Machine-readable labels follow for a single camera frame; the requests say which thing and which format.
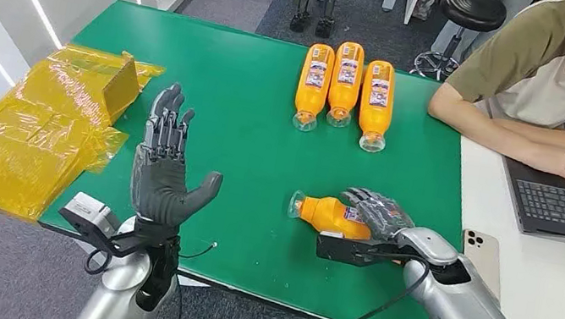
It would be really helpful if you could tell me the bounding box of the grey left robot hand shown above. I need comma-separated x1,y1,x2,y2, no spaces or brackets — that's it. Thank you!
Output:
124,78,238,234

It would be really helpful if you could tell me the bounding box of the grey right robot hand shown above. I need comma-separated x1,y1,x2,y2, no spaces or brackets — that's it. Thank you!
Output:
334,184,420,248

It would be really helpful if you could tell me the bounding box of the orange juice bottle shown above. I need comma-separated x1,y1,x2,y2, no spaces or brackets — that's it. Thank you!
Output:
290,41,338,136
323,39,369,130
353,58,401,156
284,189,379,245

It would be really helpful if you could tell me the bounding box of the green table mat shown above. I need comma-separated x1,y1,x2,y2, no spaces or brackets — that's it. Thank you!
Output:
25,0,508,319

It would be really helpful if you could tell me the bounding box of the person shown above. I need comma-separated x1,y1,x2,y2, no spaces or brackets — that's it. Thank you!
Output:
420,0,565,184

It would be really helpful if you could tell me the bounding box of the beige smartphone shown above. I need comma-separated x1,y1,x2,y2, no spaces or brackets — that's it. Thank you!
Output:
453,228,512,302

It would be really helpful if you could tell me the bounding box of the yellow plastic film pile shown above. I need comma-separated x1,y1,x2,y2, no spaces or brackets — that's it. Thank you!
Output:
0,31,168,240

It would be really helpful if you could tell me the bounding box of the black round stool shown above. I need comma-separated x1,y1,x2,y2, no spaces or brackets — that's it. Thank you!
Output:
409,0,510,91

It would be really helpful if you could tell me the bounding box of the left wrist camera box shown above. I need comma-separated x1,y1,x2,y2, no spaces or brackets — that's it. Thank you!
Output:
54,189,125,255

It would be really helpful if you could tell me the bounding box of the thin black cable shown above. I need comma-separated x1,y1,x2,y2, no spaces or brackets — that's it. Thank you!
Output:
178,237,219,264

